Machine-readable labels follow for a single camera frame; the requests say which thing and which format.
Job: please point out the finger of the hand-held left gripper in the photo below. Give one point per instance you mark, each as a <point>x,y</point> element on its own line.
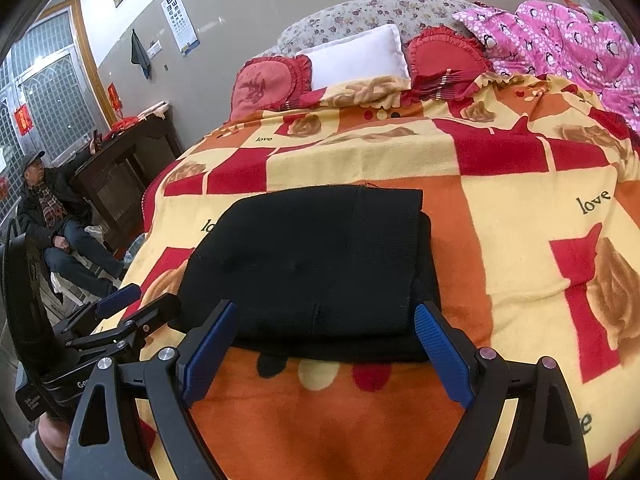
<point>117,299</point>
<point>150,312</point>

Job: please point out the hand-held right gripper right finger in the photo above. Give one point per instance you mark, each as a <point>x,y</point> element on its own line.
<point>442,350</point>

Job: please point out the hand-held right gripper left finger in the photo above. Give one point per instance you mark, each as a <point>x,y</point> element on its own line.
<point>207,355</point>

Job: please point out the black pants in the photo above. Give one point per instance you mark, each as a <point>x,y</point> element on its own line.
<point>310,260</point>

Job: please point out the person's left forearm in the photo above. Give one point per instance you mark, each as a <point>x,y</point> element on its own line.
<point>47,447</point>

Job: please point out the white chair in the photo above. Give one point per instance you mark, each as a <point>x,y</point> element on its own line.
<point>70,285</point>

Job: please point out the dark wooden cabinet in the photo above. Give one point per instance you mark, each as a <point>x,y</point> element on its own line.
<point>120,175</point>

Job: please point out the printed orange yellow blanket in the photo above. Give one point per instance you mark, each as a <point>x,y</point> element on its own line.
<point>500,210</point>

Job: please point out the red ornament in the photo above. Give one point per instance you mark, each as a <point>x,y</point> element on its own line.
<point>122,125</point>

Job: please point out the white cloth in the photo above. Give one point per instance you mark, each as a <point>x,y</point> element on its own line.
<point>152,110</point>

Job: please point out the red paper decoration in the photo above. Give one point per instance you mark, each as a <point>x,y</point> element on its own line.
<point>114,96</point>
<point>23,120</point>

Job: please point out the barred glass door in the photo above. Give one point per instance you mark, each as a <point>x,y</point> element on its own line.
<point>55,90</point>

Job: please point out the hanging dark cloth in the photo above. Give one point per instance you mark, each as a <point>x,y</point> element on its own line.
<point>141,55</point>

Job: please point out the red ruffled embroidered pillow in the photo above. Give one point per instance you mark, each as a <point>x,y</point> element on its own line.
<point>260,85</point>

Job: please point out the eye chart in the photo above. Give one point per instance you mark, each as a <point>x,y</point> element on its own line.
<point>179,22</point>

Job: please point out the red ruffled heart pillow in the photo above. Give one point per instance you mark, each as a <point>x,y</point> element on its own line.
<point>440,60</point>

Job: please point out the white pillow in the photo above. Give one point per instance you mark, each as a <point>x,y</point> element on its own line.
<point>355,57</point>

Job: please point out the pink printed quilt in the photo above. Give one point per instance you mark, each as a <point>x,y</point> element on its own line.
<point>575,45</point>

